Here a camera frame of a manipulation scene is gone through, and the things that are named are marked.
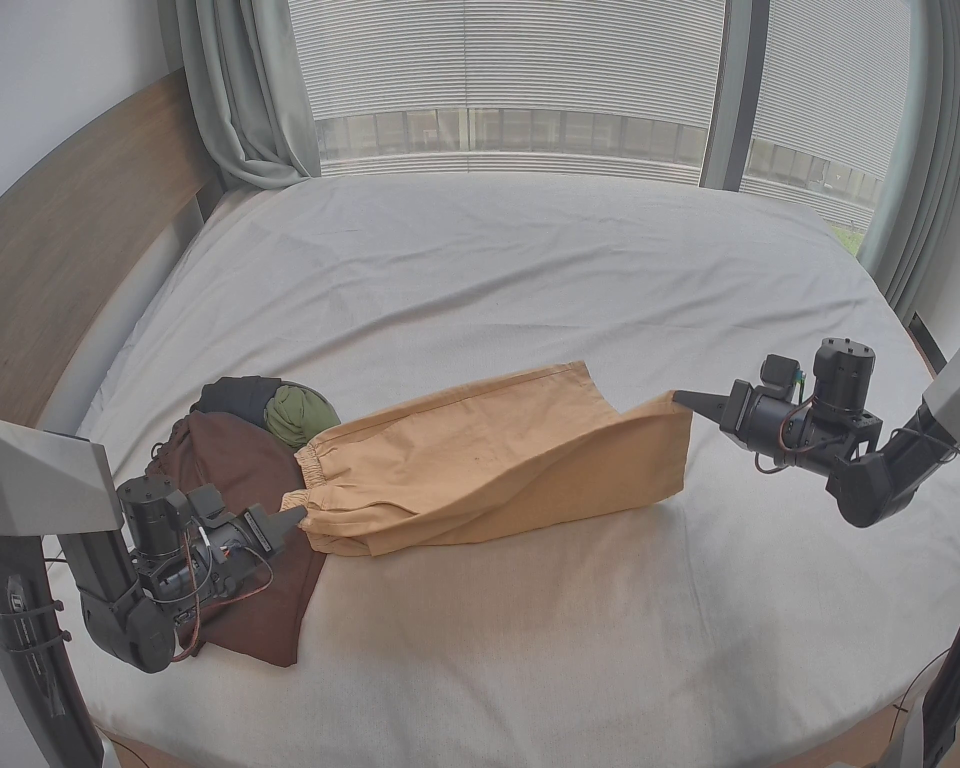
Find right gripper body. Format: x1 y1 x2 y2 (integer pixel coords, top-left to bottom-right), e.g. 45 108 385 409
718 379 817 457

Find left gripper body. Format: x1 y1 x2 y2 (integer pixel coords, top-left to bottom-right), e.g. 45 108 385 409
196 507 286 565

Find tan trousers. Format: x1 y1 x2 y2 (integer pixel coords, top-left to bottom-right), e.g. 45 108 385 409
281 361 692 558

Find bed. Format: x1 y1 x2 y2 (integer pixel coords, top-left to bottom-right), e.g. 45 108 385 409
0 67 960 768

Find brown garment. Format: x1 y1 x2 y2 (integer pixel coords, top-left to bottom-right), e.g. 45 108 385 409
146 412 328 669

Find green garment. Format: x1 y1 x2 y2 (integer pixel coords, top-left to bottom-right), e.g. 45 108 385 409
264 382 343 452

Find dark blue garment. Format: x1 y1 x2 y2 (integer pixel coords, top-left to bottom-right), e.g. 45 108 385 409
189 376 317 437

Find grey-green curtain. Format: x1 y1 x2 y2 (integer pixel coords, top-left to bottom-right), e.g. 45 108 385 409
175 0 325 190
859 0 960 325

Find window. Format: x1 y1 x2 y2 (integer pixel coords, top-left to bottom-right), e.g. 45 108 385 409
288 0 960 250

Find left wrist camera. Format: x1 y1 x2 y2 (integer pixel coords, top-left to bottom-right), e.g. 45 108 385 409
184 485 231 524

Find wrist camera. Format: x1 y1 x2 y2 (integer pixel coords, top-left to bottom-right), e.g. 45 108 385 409
184 485 231 524
757 353 802 401

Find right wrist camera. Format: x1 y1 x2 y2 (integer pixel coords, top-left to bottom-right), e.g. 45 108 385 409
757 353 802 401

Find black cable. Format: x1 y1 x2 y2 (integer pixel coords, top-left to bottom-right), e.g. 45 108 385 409
891 643 960 755

